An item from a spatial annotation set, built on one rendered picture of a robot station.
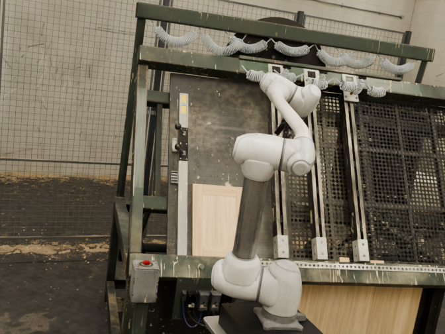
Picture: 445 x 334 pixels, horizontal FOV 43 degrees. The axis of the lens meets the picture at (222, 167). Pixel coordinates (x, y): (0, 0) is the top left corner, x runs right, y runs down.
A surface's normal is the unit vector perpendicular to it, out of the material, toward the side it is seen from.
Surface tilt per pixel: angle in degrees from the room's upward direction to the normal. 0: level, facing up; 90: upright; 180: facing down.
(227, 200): 57
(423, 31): 90
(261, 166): 107
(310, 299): 90
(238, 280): 98
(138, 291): 90
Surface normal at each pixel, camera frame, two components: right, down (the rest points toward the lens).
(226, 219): 0.27, -0.33
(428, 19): -0.91, -0.04
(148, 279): 0.24, 0.23
